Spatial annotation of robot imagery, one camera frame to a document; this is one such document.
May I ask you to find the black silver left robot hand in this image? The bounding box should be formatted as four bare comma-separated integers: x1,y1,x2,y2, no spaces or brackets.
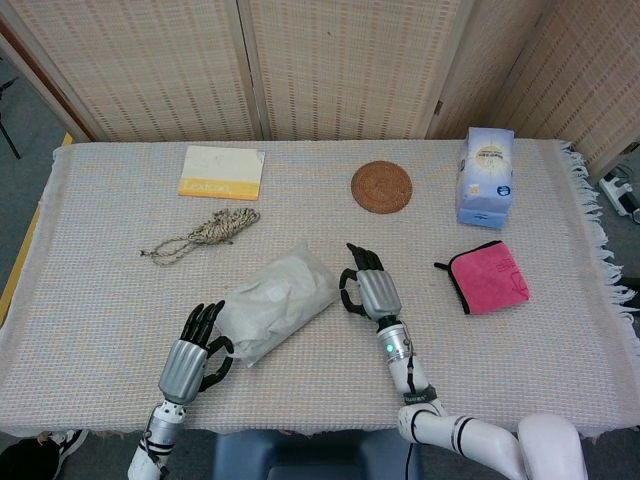
158,299,236,406

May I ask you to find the white black device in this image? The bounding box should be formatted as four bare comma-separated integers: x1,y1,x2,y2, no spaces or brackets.
598,144,640,224

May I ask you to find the pink cloth with black trim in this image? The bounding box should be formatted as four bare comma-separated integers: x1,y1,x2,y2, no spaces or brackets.
433,239,532,316

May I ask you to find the beige black twisted rope bundle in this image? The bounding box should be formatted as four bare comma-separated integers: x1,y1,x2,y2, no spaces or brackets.
139,207,262,267

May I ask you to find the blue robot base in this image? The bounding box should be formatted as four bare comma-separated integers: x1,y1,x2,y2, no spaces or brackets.
208,428,422,480

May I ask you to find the black white sneaker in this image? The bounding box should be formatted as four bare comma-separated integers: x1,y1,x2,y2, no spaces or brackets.
47,428,90,479

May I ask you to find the black trouser leg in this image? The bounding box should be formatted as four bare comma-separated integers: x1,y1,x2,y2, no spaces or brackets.
0,435,62,480

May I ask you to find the translucent white nonwoven bag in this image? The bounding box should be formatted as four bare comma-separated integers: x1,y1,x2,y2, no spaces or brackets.
214,240,341,369

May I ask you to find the narrow bamboo screen panel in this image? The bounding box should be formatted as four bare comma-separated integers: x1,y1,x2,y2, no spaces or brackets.
424,0,556,141

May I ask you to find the yellow white booklet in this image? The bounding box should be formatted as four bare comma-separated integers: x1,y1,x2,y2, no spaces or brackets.
177,145,267,202

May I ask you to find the black chair frame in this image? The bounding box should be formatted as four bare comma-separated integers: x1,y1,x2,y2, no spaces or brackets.
0,58,23,161

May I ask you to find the light blue tissue pack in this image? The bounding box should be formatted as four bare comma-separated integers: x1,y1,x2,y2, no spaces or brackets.
455,126,516,232

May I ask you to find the round brown woven coaster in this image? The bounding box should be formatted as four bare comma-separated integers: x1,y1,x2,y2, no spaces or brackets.
350,160,414,215

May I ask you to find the wide bamboo screen panel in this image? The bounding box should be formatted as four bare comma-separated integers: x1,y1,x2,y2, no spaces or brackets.
492,0,640,174
0,0,261,144
235,0,476,142

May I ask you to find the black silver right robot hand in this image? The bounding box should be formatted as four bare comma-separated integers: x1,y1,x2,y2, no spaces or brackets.
339,242,404,322

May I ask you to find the grey woven fringed tablecloth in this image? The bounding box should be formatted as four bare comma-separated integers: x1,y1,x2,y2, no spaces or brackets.
0,138,640,442

